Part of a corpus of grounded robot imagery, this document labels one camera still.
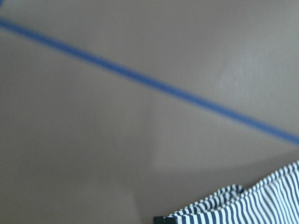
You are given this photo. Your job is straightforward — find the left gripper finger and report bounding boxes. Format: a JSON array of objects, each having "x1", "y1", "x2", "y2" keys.
[{"x1": 153, "y1": 217, "x2": 176, "y2": 224}]

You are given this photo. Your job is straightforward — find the striped polo shirt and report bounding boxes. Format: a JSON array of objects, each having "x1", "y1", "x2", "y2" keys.
[{"x1": 166, "y1": 161, "x2": 299, "y2": 224}]

